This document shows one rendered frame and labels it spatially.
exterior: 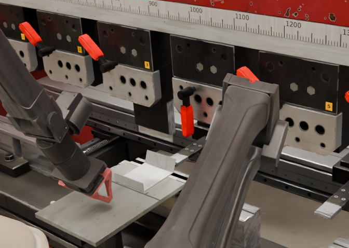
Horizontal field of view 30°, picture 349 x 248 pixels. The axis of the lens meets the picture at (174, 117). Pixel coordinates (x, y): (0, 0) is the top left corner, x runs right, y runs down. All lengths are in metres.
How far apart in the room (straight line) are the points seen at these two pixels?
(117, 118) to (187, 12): 0.73
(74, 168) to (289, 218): 1.98
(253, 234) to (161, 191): 0.21
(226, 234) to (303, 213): 2.22
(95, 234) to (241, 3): 0.51
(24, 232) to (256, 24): 0.58
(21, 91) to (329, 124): 0.50
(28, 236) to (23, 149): 1.12
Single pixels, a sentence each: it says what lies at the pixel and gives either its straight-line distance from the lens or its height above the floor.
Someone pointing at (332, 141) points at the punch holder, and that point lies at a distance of 1.10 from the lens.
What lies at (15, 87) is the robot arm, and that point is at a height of 1.33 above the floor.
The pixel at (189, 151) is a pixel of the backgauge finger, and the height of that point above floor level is 1.01.
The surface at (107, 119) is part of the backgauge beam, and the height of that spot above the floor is 0.93.
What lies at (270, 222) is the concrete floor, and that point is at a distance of 3.07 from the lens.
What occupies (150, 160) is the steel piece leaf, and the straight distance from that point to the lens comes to 1.48.
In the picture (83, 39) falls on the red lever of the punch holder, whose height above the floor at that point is 1.31.
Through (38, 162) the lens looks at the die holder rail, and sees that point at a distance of 1.77.
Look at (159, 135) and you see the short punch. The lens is 1.41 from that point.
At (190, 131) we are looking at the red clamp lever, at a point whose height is 1.17.
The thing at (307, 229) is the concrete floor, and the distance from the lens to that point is 3.03.
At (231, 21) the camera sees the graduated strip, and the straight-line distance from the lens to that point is 1.14.
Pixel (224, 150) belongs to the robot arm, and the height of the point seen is 1.32.
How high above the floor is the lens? 1.70
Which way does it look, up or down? 24 degrees down
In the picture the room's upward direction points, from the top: 4 degrees counter-clockwise
